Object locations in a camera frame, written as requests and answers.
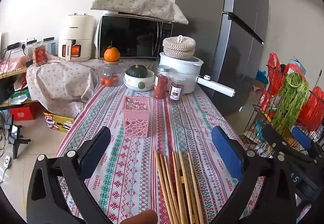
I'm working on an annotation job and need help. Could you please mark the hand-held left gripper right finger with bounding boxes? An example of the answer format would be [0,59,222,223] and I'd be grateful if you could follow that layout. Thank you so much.
[211,125,296,224]

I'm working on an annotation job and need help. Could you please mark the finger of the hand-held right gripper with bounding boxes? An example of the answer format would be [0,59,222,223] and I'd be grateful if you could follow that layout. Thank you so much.
[292,127,324,160]
[262,124,286,156]

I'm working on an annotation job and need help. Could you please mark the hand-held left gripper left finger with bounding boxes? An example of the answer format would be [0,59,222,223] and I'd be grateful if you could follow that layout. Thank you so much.
[27,126,112,224]

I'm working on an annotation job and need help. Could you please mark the pink perforated plastic basket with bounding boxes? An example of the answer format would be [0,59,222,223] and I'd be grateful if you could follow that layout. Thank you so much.
[122,96,151,138]

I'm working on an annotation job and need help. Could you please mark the bundle of wooden chopsticks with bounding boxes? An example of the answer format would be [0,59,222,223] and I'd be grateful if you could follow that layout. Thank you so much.
[154,150,204,224]

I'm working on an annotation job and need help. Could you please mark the person's left hand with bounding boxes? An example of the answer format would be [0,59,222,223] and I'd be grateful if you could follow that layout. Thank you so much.
[121,209,158,224]

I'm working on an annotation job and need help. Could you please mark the red plastic bag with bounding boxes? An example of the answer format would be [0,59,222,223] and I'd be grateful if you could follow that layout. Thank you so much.
[259,53,292,113]
[297,86,324,131]

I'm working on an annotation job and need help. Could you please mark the patterned striped tablecloth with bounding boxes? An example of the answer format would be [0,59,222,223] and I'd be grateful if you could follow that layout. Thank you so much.
[56,82,266,224]

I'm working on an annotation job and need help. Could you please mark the bunch of green beans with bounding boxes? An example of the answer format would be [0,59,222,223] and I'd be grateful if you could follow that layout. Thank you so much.
[272,72,310,136]

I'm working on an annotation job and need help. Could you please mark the colourful cardboard box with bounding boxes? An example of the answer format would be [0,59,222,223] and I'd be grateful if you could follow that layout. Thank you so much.
[43,112,75,133]

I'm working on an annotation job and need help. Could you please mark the light blue box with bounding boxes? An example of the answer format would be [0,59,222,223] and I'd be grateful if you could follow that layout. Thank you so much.
[288,59,307,74]

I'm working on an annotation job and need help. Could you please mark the small red-label spice jar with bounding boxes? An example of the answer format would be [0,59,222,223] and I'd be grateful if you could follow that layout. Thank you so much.
[169,78,183,104]

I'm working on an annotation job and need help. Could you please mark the floral cabinet cover cloth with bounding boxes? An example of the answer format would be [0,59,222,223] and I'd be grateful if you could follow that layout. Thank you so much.
[26,58,162,118]

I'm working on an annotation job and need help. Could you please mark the phone on black stand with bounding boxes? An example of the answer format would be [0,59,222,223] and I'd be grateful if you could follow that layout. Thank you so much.
[5,115,31,159]

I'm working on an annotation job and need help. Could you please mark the white bowl with green knob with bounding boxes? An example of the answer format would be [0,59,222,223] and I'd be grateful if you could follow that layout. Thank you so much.
[124,69,155,91]

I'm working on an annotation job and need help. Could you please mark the red box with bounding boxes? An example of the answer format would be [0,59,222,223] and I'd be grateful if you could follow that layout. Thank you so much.
[10,106,36,121]

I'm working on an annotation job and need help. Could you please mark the clear glass jar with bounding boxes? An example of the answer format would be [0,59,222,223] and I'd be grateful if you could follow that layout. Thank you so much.
[98,61,124,87]

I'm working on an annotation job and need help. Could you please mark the small white floor device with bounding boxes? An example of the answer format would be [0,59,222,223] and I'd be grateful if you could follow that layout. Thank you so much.
[1,155,12,169]

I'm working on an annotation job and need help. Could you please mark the dark green squash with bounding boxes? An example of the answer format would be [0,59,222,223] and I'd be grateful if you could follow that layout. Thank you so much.
[126,64,148,78]

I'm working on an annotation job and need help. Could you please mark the tall jar of red berries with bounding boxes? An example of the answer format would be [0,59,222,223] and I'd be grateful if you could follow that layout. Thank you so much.
[154,65,171,99]

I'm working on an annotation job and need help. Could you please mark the green and white bag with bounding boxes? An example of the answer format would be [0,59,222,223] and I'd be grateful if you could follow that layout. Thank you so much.
[10,87,28,105]

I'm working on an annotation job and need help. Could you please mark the orange fruit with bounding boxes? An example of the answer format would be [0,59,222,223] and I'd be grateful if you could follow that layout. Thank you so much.
[104,41,120,62]

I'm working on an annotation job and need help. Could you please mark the red-label snack jar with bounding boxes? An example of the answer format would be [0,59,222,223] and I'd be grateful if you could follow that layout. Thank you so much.
[32,44,48,67]

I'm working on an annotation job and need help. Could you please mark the woven basket lid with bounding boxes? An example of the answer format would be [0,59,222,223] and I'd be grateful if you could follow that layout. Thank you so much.
[162,35,196,60]

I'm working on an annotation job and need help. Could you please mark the wooden shelf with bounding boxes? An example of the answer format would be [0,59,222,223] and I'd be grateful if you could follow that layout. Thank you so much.
[0,67,38,108]

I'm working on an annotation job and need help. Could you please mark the grey refrigerator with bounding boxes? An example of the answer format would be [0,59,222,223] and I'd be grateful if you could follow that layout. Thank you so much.
[175,0,270,115]

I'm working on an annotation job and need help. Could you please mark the pink cloth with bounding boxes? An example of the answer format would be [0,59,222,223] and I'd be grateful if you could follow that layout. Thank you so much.
[0,55,32,75]

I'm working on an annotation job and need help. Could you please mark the black microwave oven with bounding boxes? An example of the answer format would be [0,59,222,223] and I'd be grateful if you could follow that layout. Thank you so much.
[96,11,174,59]

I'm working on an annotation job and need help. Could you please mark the cream air fryer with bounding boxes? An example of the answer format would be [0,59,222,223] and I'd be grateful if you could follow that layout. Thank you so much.
[58,13,97,62]

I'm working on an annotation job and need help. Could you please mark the floral pillow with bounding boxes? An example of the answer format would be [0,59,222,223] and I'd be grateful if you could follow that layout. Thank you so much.
[91,0,189,24]

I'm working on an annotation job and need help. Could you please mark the black wire rack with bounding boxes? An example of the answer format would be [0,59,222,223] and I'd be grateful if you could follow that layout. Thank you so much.
[240,64,324,157]

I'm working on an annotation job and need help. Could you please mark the white electric pot with handle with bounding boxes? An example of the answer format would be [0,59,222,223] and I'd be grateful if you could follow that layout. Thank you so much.
[159,52,235,98]

